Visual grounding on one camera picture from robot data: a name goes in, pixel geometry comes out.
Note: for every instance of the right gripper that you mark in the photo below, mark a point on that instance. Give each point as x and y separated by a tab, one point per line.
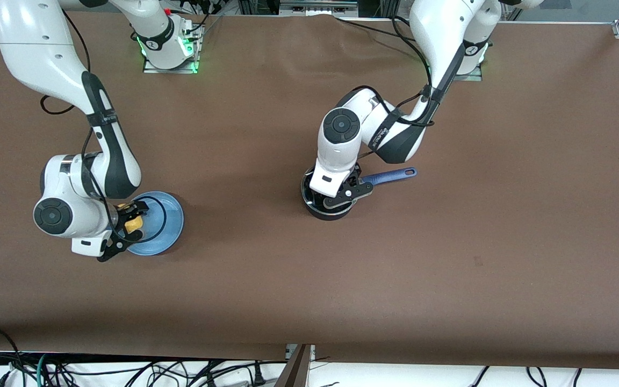
122	219

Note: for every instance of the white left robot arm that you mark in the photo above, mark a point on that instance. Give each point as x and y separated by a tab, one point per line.
438	27

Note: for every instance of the brown table cover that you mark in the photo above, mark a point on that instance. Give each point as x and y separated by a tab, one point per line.
288	279

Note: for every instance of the metal support post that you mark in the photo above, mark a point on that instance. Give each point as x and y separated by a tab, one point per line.
296	371

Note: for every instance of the glass lid with blue knob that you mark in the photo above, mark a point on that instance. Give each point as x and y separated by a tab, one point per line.
314	203

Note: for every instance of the metal frame with ports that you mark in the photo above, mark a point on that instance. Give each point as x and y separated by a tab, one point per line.
317	6

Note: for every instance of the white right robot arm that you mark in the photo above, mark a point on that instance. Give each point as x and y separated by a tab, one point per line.
46	48

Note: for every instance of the blue plate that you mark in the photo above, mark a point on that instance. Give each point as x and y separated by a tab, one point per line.
172	226

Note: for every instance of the yellow potato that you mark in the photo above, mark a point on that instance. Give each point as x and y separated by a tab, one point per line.
135	223

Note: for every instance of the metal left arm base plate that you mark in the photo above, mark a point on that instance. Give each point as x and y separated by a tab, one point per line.
473	77

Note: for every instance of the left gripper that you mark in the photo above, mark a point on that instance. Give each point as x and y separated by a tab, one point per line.
354	179

